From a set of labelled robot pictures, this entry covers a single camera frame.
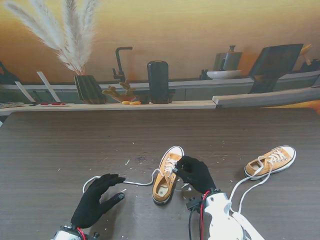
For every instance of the yellow oval fruit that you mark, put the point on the yellow oval fruit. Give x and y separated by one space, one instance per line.
125 102
135 102

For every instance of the long white shoelace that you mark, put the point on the long white shoelace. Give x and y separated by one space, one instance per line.
169 160

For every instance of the white bowl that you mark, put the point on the white bowl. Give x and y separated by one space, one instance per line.
222 74

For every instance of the grey wooden plank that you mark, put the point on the grey wooden plank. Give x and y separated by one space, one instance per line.
262 98

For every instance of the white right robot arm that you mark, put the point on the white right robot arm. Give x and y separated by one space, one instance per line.
220 215

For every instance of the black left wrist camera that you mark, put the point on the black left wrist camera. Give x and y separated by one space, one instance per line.
93 235

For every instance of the white pampas grass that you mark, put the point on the white pampas grass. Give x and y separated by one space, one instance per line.
75 37

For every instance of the black kitchen faucet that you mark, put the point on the black kitchen faucet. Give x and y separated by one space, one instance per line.
119 62

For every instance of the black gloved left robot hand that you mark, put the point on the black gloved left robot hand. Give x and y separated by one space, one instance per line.
90 207

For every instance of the short white slat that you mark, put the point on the short white slat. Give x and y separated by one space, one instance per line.
25 92

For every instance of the long white slat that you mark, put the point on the long white slat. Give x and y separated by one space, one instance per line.
48 87

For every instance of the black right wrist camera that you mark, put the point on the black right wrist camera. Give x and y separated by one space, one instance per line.
194 205

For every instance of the black cylindrical canister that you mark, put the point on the black cylindrical canister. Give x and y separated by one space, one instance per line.
157 82

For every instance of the small black holder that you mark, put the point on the small black holder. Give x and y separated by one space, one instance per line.
203 74

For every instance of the dark green ribbed vase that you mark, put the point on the dark green ribbed vase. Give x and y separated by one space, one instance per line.
87 88

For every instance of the red flat strips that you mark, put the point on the red flat strips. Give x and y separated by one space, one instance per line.
53 104

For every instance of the dark low stand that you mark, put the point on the dark low stand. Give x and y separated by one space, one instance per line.
172 96

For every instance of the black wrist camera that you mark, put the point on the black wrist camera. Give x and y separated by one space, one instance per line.
93 235
194 205

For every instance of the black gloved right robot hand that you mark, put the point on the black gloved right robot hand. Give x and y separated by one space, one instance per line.
197 175

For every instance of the yellow cactus ornament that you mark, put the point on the yellow cactus ornament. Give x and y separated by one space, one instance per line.
125 94

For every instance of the grey metal pot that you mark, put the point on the grey metal pot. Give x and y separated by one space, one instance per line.
230 61

